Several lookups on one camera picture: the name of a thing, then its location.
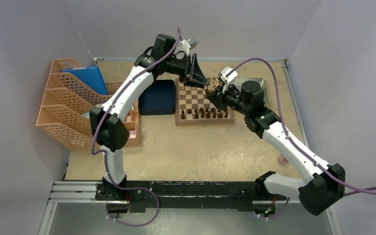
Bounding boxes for row of light chess pieces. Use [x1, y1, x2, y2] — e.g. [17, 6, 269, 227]
[177, 77, 221, 91]

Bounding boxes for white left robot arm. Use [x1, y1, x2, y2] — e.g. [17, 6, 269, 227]
[89, 34, 209, 200]

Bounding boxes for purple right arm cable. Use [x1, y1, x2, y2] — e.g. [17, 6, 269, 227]
[227, 57, 376, 221]

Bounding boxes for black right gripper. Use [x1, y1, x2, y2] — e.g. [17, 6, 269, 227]
[207, 81, 251, 116]

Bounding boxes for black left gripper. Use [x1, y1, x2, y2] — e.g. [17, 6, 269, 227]
[164, 54, 209, 88]

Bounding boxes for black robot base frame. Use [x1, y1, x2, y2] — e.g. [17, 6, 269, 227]
[95, 180, 286, 213]

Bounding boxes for wooden chess board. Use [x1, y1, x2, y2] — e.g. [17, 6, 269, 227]
[175, 79, 235, 126]

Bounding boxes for dark blue tin box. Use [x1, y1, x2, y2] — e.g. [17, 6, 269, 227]
[138, 80, 176, 116]

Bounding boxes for orange plastic basket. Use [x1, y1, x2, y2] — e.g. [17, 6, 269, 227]
[106, 82, 141, 147]

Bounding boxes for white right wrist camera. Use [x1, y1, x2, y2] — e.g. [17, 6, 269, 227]
[218, 67, 238, 93]

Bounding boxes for blue folder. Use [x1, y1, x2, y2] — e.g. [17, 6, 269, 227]
[61, 66, 108, 95]

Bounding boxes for gold metal tin tray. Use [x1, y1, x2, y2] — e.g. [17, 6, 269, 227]
[234, 77, 269, 106]

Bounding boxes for pink capped bottle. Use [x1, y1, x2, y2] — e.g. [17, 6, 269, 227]
[278, 155, 289, 165]

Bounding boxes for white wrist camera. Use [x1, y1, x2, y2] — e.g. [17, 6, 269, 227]
[180, 38, 198, 55]
[218, 67, 238, 93]

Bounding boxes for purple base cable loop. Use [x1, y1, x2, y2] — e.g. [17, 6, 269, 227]
[105, 188, 162, 228]

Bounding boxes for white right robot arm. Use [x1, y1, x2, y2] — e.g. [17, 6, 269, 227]
[207, 81, 346, 215]

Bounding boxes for orange plastic file rack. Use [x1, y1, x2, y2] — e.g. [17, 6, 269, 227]
[36, 58, 110, 151]

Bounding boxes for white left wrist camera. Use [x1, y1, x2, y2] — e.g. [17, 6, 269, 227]
[180, 38, 198, 55]

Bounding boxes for dark back rank piece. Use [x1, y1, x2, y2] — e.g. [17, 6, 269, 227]
[199, 108, 205, 118]

